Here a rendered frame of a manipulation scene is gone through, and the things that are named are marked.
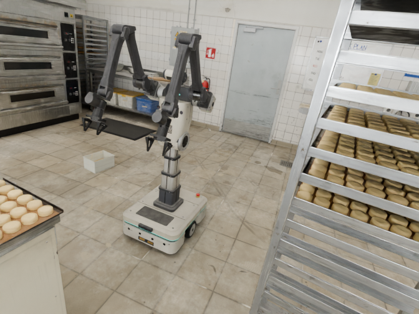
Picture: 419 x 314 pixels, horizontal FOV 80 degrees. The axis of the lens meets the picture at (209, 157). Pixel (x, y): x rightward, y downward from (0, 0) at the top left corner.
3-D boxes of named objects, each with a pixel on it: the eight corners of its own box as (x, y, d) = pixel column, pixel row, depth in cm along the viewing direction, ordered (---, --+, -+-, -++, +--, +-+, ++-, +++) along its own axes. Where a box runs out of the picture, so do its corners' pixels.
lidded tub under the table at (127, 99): (116, 105, 517) (115, 92, 507) (130, 102, 558) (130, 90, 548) (131, 109, 507) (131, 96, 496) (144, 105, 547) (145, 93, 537)
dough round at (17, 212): (7, 218, 91) (7, 214, 90) (14, 210, 95) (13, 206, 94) (24, 218, 92) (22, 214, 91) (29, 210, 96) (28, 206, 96)
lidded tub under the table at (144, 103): (134, 109, 504) (134, 96, 494) (146, 106, 545) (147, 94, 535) (151, 113, 494) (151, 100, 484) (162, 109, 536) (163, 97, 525)
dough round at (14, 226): (25, 227, 88) (24, 222, 88) (11, 235, 84) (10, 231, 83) (13, 223, 89) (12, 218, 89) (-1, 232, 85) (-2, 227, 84)
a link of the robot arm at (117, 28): (136, 19, 151) (123, 18, 154) (122, 27, 142) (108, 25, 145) (151, 86, 182) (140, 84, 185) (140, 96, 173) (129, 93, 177)
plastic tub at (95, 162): (95, 174, 301) (94, 162, 295) (83, 167, 311) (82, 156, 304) (115, 166, 326) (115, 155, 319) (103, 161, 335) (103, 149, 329)
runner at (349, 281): (275, 251, 138) (277, 247, 137) (277, 248, 141) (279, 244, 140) (413, 316, 112) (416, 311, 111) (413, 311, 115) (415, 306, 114)
